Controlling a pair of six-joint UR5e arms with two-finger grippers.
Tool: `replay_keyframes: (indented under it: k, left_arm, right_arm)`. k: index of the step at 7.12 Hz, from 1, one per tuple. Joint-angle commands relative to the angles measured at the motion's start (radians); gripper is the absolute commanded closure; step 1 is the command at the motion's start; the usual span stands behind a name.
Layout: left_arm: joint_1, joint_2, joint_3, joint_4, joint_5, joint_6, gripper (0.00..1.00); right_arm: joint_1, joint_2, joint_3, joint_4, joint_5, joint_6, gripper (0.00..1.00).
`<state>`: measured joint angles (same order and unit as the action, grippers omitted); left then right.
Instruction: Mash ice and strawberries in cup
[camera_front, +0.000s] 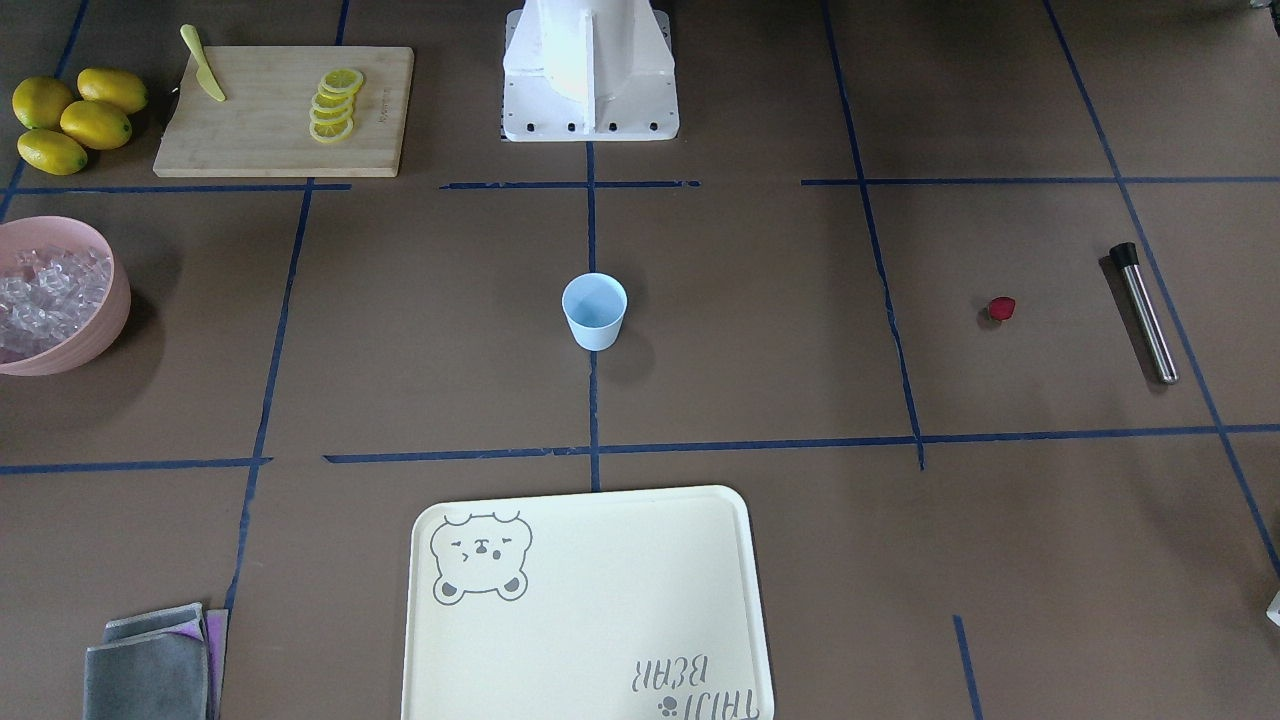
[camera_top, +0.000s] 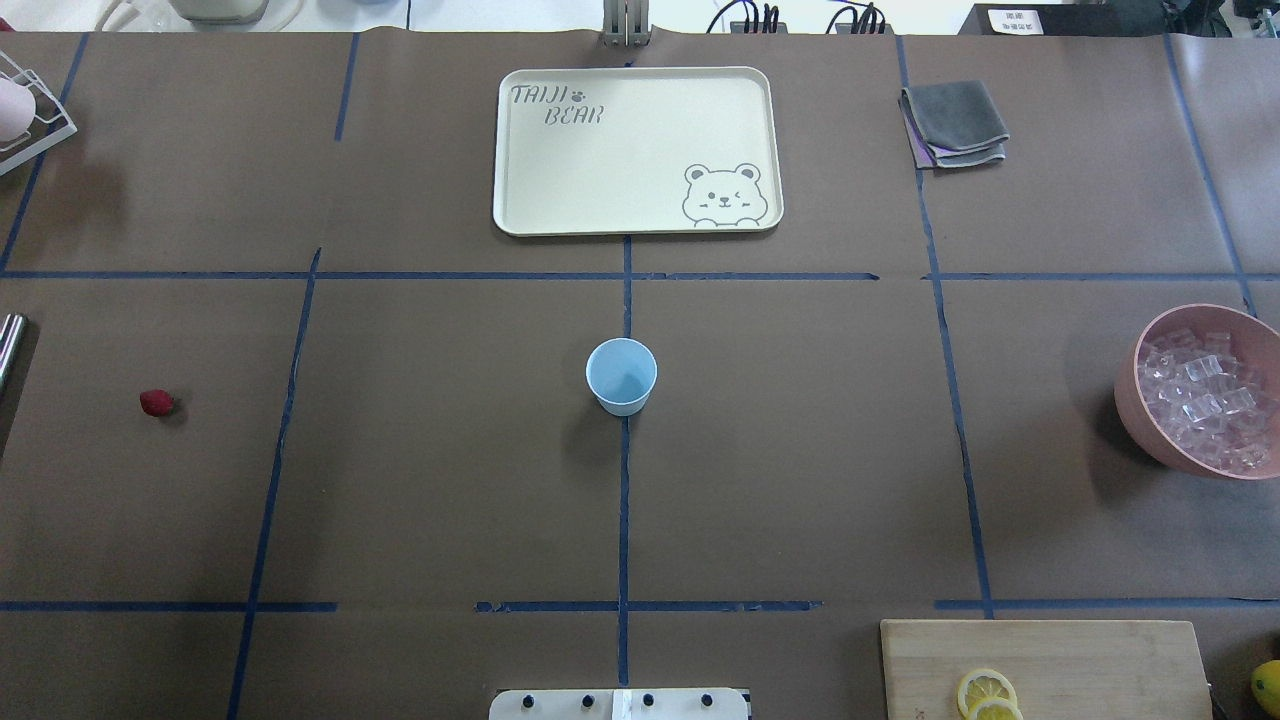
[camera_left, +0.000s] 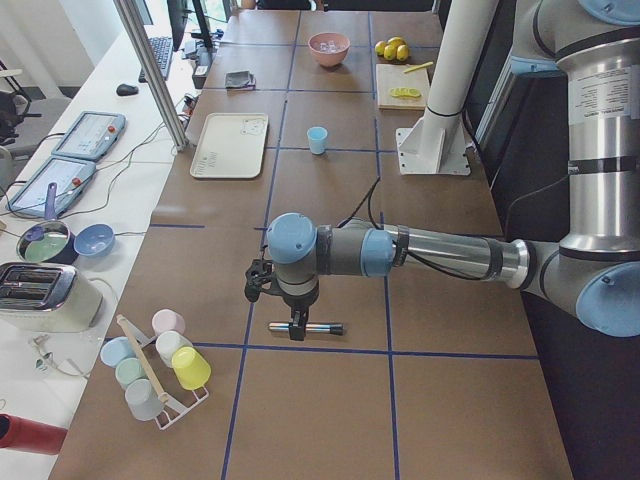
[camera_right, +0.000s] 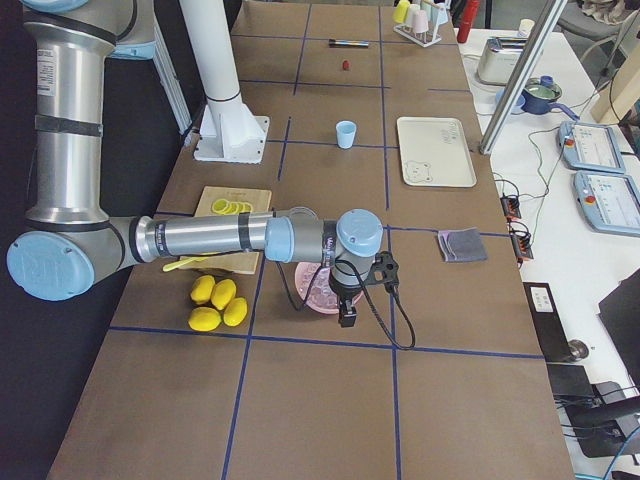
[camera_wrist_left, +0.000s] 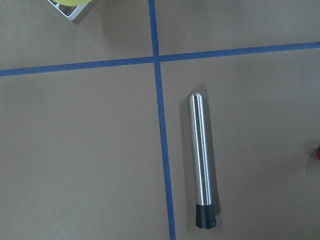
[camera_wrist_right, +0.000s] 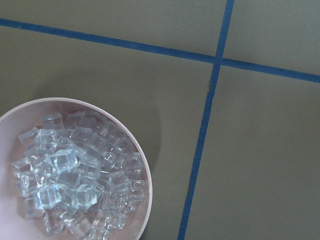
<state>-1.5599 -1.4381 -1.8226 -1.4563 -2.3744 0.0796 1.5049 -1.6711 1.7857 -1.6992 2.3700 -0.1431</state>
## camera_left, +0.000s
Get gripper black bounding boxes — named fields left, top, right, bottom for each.
left=278, top=279, right=319, bottom=341

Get steel muddler black tip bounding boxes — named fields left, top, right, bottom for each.
left=268, top=322, right=345, bottom=340

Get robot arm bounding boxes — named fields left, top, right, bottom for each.
left=245, top=1, right=639, bottom=341

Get yellow cup on rack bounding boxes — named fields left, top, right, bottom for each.
left=172, top=346, right=211, bottom=391

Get pink cup on rack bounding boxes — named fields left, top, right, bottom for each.
left=151, top=309, right=186, bottom=336

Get white cup rack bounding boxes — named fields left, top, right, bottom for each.
left=116, top=314, right=210, bottom=431

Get grey cup on rack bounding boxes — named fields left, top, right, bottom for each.
left=125, top=378, right=164, bottom=421

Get light blue plastic cup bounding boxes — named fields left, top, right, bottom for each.
left=307, top=126, right=328, bottom=155

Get clear ice cubes pile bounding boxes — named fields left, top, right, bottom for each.
left=315, top=39, right=341, bottom=55

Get cream bear tray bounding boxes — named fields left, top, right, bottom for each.
left=190, top=113, right=269, bottom=179

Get blue bowl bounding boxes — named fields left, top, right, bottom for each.
left=74, top=224, right=115, bottom=257

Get folded grey cloth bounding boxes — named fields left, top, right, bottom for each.
left=225, top=70, right=255, bottom=90

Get lemon slices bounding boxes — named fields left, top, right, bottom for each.
left=389, top=87, right=422, bottom=98

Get blue saucepan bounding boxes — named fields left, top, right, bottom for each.
left=16, top=182, right=78, bottom=265

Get wooden cutting board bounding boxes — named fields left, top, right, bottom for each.
left=375, top=64, right=430, bottom=111

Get white toaster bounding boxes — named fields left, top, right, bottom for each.
left=1, top=262, right=102, bottom=333

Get lower teach pendant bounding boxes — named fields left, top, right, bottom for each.
left=7, top=156, right=96, bottom=219

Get teach pendant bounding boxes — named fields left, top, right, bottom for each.
left=52, top=111, right=126, bottom=162
left=7, top=156, right=96, bottom=219

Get pink bowl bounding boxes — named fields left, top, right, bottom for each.
left=308, top=32, right=351, bottom=67

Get upper teach pendant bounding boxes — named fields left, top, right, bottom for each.
left=52, top=111, right=126, bottom=162

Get yellow plastic knife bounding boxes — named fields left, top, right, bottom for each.
left=403, top=61, right=434, bottom=74

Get black computer mouse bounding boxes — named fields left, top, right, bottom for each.
left=116, top=84, right=139, bottom=97

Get red bottle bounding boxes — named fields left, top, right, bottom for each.
left=1, top=414, right=68, bottom=455

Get black keyboard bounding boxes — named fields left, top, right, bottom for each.
left=148, top=36, right=173, bottom=80

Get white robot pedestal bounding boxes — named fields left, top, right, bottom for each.
left=396, top=0, right=499, bottom=176

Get aluminium frame post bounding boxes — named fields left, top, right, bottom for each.
left=114, top=0, right=188, bottom=152

